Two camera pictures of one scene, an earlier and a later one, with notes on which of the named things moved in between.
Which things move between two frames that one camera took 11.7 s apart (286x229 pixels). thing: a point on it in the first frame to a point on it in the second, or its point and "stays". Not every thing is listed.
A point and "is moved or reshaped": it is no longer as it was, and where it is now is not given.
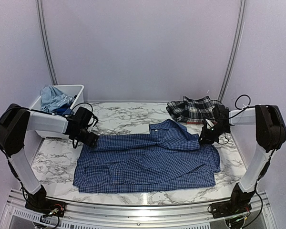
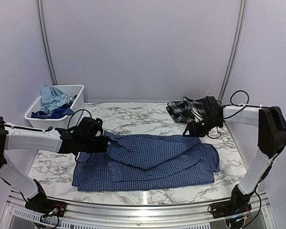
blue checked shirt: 171,158 is moved or reshaped
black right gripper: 206,139 to 193,130
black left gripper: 91,141 to 103,148
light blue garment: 52,98 stays
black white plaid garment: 192,110 stays
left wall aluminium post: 50,60 stays
